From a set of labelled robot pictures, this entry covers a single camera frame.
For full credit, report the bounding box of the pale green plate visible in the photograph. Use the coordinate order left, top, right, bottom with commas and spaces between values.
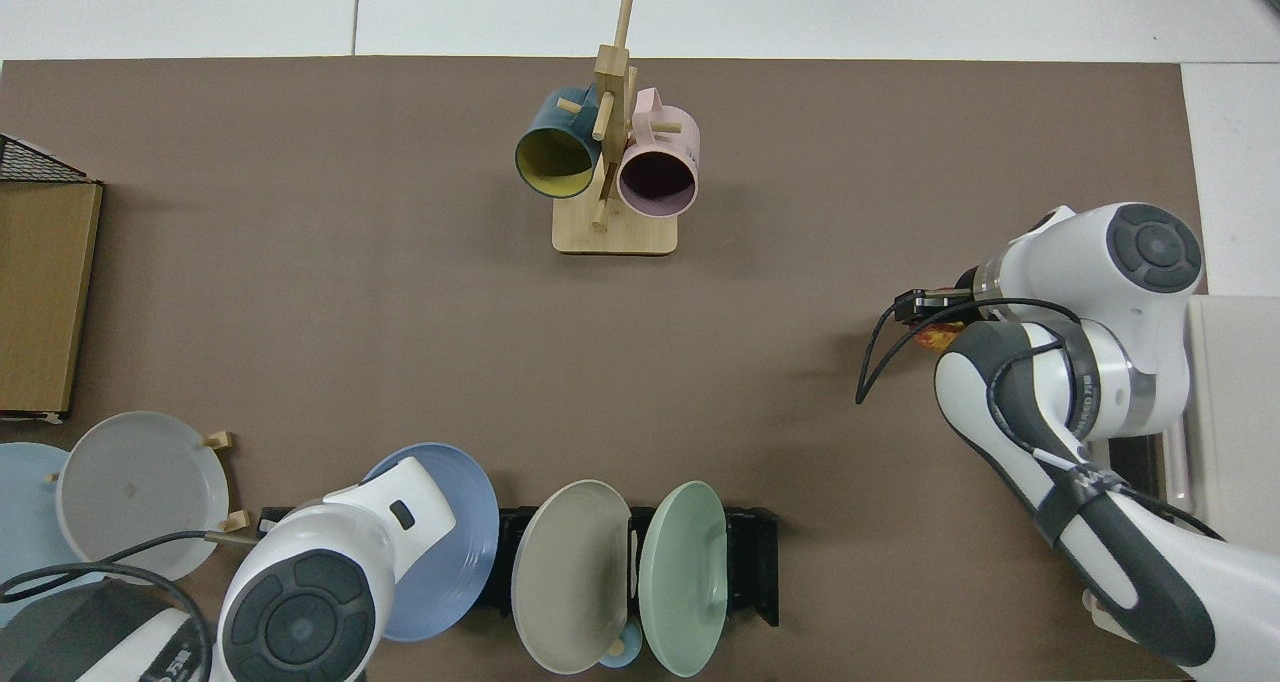
640, 480, 728, 678

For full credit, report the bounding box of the wooden cup stand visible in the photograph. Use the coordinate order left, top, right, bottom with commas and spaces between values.
552, 0, 679, 256

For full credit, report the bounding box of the pale toaster oven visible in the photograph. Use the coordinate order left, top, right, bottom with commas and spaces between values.
1082, 295, 1280, 653

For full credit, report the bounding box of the wooden plate stand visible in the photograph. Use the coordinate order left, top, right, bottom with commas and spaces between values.
45, 430, 251, 535

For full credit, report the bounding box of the beige plate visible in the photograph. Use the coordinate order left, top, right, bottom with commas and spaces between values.
511, 479, 633, 675

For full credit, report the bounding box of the dark teal cup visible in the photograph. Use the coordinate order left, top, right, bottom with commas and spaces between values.
515, 86, 604, 200

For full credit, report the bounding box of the wire basket with wooden floor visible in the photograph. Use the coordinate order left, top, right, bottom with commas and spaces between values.
0, 134, 104, 425

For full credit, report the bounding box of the brown table cloth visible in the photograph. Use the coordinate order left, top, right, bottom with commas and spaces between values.
0, 57, 1209, 682

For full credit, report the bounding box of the black dish rack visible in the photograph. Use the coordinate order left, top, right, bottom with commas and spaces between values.
480, 507, 779, 628

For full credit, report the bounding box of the light blue plate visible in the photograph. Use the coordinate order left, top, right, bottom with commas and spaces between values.
0, 443, 101, 613

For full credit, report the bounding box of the pink cup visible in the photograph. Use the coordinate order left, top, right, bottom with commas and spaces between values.
616, 88, 701, 217

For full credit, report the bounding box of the small blue round thing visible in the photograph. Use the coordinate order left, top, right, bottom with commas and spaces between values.
598, 622, 644, 669

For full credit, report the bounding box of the grey plate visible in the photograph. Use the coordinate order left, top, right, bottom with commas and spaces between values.
55, 411, 230, 584

